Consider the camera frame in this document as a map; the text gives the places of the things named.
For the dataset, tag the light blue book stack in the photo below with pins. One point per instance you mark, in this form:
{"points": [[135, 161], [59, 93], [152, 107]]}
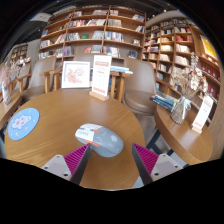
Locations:
{"points": [[120, 69]]}

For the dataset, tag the wide wooden bookshelf unit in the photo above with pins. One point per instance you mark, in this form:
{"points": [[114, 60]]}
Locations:
{"points": [[93, 30]]}

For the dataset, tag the small white table sign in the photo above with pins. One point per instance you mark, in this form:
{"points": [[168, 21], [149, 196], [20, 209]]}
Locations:
{"points": [[202, 115]]}

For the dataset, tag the dark book stack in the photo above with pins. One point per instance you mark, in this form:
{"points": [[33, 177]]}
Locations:
{"points": [[163, 100]]}

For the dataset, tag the white ceiling panel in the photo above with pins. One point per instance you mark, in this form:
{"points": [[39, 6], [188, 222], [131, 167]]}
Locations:
{"points": [[40, 17]]}

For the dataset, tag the white red sign wooden base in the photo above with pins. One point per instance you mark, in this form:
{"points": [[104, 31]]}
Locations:
{"points": [[101, 75]]}

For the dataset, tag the wooden side table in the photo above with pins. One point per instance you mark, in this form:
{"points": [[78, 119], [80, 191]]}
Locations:
{"points": [[181, 136], [8, 106]]}

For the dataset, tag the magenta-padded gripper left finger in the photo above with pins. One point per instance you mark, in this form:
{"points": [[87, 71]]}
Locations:
{"points": [[77, 160]]}

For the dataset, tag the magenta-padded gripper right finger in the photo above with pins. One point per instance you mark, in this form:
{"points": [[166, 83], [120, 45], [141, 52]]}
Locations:
{"points": [[146, 160]]}

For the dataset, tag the grey computer mouse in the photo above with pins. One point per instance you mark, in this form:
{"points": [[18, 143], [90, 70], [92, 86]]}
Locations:
{"points": [[105, 141]]}

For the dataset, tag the glass vase pink flowers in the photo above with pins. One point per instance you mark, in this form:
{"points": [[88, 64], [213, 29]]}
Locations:
{"points": [[6, 93]]}

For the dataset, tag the glass vase dried white flowers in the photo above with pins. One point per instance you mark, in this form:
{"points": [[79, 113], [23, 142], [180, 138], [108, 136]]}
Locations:
{"points": [[186, 86]]}

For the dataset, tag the distant wooden bookshelf unit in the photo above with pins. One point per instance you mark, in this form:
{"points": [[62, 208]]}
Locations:
{"points": [[18, 51]]}

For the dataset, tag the dark blue book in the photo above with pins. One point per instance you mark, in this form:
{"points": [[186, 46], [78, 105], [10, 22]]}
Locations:
{"points": [[91, 78]]}

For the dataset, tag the tall wooden bookshelf unit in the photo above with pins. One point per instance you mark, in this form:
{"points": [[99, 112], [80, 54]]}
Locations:
{"points": [[180, 43]]}

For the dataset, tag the round light blue mouse pad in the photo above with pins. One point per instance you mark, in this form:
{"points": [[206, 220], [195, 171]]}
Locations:
{"points": [[23, 123]]}

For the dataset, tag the white framed picture card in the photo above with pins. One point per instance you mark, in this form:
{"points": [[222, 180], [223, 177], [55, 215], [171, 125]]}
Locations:
{"points": [[76, 74]]}

